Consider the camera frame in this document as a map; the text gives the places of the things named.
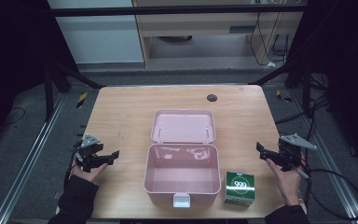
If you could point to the person's left hand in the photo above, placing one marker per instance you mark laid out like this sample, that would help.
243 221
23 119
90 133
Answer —
88 174

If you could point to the person's right hand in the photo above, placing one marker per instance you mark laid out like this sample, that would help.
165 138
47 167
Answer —
287 183

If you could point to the pink storage box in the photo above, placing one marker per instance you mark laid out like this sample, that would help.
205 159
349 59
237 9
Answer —
181 174

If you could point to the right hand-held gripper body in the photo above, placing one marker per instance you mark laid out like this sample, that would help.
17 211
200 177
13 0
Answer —
292 149

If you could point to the black frame crossbar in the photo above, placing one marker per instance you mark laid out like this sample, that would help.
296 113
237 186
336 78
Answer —
167 10

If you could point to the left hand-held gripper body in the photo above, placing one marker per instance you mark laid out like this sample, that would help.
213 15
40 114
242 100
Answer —
88 146

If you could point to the black metal stand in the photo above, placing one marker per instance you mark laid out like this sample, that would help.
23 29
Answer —
295 77
59 81

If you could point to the white cabinet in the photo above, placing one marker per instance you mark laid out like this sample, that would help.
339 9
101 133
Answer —
99 37

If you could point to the round table grommet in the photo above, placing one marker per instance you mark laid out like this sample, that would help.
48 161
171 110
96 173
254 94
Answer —
212 98

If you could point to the wooden desk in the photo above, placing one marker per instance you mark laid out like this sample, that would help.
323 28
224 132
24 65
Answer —
199 25

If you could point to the yellow black striped tape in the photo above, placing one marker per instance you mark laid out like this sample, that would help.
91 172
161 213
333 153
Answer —
283 96
81 100

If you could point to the aluminium floor rail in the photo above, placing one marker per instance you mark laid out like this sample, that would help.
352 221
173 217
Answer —
28 161
326 155

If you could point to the green medicine box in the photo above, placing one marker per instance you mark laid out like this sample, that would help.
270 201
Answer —
240 188

